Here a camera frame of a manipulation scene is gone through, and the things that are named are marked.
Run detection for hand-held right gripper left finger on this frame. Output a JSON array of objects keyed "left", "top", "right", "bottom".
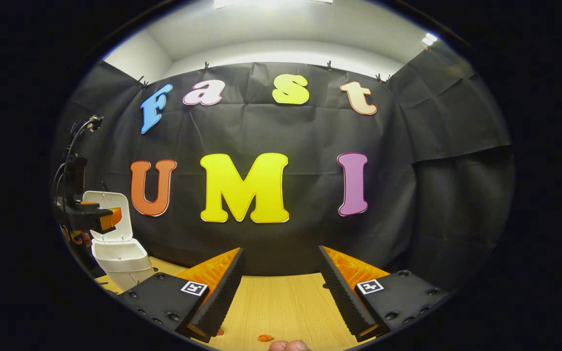
[{"left": 117, "top": 247, "right": 246, "bottom": 343}]

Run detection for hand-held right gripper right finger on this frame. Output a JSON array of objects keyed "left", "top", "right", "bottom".
[{"left": 318, "top": 245, "right": 452, "bottom": 342}]

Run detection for white desktop garbage bin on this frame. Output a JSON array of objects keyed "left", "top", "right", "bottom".
[{"left": 82, "top": 191, "right": 155, "bottom": 292}]

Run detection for wooden desktop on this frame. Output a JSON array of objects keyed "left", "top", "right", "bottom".
[{"left": 95, "top": 256, "right": 360, "bottom": 351}]

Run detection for black backdrop cloth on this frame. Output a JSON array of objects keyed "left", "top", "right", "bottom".
[{"left": 52, "top": 41, "right": 516, "bottom": 293}]

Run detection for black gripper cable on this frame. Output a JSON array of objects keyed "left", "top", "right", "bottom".
[{"left": 53, "top": 117, "right": 97, "bottom": 205}]

